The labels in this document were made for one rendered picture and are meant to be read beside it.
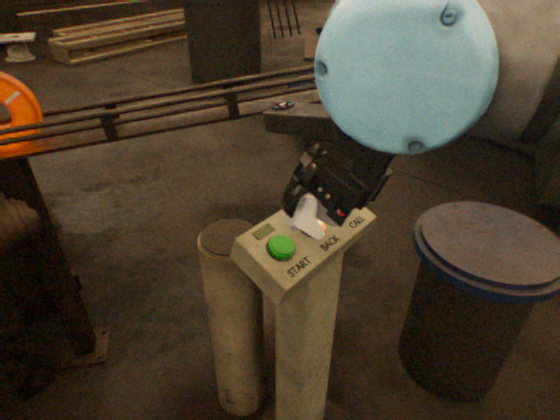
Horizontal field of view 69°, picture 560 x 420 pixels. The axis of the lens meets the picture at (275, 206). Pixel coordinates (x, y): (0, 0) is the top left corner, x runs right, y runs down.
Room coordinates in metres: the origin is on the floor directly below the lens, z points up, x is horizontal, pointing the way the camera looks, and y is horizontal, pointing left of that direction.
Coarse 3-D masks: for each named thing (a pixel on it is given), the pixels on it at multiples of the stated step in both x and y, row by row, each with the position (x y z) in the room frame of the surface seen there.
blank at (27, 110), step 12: (0, 72) 0.76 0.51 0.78; (0, 84) 0.73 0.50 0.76; (12, 84) 0.74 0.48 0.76; (0, 96) 0.73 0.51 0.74; (12, 96) 0.73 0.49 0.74; (24, 96) 0.74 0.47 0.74; (12, 108) 0.73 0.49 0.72; (24, 108) 0.74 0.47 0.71; (36, 108) 0.75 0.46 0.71; (12, 120) 0.73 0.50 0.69; (24, 120) 0.74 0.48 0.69; (36, 120) 0.74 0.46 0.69; (24, 132) 0.73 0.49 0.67; (36, 132) 0.74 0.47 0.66; (12, 144) 0.73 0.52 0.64; (24, 144) 0.73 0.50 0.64
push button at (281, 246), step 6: (282, 234) 0.48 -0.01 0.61; (270, 240) 0.47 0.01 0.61; (276, 240) 0.47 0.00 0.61; (282, 240) 0.47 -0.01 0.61; (288, 240) 0.47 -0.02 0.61; (270, 246) 0.46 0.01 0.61; (276, 246) 0.46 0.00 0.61; (282, 246) 0.46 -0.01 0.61; (288, 246) 0.46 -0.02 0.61; (294, 246) 0.46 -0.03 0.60; (270, 252) 0.45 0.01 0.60; (276, 252) 0.45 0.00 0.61; (282, 252) 0.45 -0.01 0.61; (288, 252) 0.45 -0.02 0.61; (282, 258) 0.44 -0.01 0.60
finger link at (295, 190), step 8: (304, 168) 0.40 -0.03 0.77; (296, 176) 0.40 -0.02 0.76; (288, 184) 0.40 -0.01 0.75; (296, 184) 0.39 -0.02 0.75; (288, 192) 0.40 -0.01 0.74; (296, 192) 0.39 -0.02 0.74; (304, 192) 0.40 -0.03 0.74; (288, 200) 0.40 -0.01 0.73; (296, 200) 0.40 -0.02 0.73; (288, 208) 0.41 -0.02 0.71
